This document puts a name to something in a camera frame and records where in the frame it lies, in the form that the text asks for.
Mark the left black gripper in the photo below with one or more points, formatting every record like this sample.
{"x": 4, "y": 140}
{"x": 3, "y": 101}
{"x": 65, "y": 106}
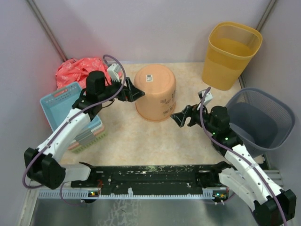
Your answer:
{"x": 130, "y": 92}

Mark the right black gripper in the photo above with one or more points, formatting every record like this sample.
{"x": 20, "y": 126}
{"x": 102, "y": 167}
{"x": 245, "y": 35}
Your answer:
{"x": 191, "y": 111}

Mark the peach capybara print bucket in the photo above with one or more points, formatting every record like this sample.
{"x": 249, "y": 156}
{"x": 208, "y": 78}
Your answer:
{"x": 159, "y": 85}

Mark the grey slatted waste bin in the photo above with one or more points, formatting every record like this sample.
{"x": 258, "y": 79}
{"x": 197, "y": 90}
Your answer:
{"x": 262, "y": 122}

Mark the yellow slatted waste bin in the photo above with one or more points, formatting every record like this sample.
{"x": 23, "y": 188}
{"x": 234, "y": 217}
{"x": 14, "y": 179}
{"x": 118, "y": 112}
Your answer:
{"x": 231, "y": 47}

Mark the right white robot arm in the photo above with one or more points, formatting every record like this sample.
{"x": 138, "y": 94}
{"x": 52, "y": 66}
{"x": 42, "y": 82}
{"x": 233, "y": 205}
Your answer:
{"x": 270, "y": 204}

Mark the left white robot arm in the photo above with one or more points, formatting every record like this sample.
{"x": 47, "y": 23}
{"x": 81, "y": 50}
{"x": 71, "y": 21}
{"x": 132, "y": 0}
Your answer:
{"x": 42, "y": 163}

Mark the stacked pastel baskets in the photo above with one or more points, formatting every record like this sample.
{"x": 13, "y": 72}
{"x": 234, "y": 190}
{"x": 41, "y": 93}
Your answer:
{"x": 86, "y": 138}

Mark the pink plastic bag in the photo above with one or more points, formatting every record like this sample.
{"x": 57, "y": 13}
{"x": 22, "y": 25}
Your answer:
{"x": 77, "y": 70}

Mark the blue plastic basket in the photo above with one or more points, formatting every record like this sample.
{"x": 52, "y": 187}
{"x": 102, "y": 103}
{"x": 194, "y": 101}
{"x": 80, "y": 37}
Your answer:
{"x": 57, "y": 105}

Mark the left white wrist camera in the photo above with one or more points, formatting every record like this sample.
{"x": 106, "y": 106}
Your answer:
{"x": 113, "y": 71}

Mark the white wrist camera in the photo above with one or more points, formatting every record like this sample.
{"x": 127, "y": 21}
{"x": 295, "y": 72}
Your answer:
{"x": 113, "y": 71}
{"x": 205, "y": 98}

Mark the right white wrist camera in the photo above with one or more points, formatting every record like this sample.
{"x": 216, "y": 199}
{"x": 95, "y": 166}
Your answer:
{"x": 205, "y": 98}

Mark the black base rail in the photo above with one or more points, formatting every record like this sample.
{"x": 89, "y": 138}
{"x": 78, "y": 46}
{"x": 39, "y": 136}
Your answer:
{"x": 153, "y": 179}

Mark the white slotted cable duct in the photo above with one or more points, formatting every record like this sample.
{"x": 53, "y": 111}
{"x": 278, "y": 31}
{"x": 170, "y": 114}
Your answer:
{"x": 208, "y": 194}

